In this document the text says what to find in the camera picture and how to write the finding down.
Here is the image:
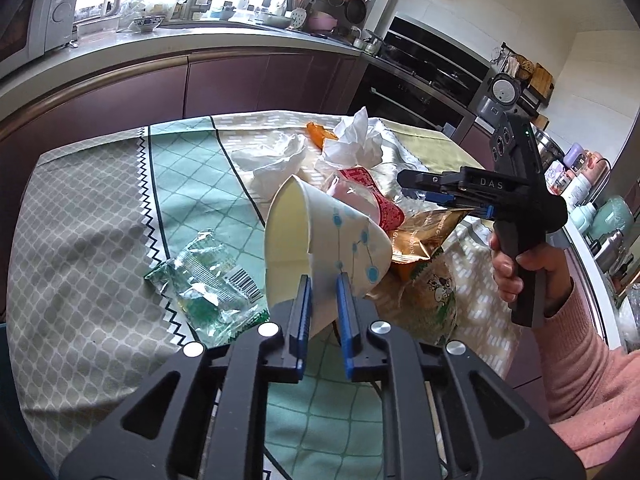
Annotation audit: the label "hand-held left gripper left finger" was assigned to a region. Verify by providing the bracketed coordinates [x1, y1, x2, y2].
[59, 275, 313, 480]

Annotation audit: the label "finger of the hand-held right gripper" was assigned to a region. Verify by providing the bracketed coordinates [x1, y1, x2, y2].
[402, 187, 496, 218]
[397, 169, 463, 189]

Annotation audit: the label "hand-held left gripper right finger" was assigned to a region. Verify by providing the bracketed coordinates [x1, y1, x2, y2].
[336, 272, 586, 480]

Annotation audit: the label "white paper cup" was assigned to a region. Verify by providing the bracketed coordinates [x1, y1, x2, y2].
[263, 175, 393, 336]

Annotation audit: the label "orange peel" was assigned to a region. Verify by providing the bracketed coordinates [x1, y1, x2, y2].
[306, 121, 341, 148]

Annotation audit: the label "person's right forearm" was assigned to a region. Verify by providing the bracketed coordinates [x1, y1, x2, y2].
[542, 280, 640, 456]

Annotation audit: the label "person's right hand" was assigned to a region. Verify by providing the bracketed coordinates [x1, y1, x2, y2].
[489, 232, 575, 318]

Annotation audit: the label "gold snack bag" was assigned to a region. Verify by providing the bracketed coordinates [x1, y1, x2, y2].
[387, 210, 473, 266]

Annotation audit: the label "red and white packet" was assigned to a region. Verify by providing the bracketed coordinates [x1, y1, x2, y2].
[325, 167, 406, 231]

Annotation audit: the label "crumpled white tissue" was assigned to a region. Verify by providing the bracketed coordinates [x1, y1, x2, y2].
[320, 106, 396, 168]
[232, 132, 308, 196]

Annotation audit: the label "cartoon print snack bag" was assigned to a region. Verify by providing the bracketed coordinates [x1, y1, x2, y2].
[362, 245, 458, 346]

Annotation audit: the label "grey rice cooker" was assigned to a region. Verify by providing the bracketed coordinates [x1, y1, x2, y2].
[475, 72, 523, 123]

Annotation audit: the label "teal thermos jug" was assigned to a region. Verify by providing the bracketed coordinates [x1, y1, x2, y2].
[592, 195, 637, 261]

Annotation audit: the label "green plastic wrapper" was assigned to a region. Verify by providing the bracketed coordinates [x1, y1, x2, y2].
[145, 230, 271, 348]

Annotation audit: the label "black built-in oven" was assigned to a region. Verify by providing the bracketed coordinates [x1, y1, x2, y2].
[357, 15, 493, 136]

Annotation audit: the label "metal pot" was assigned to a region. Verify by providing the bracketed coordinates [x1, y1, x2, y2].
[355, 30, 384, 54]

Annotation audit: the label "purple kitchen cabinets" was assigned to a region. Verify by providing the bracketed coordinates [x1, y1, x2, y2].
[0, 45, 361, 141]

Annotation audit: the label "patterned tablecloth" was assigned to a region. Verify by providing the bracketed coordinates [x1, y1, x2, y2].
[7, 110, 526, 480]

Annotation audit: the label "grey kitchen countertop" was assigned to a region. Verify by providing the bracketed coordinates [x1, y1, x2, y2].
[0, 20, 363, 93]

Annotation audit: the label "blue and white bowl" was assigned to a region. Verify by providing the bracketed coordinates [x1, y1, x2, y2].
[132, 15, 166, 34]

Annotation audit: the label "white microwave oven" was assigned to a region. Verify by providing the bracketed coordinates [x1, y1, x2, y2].
[0, 0, 86, 78]

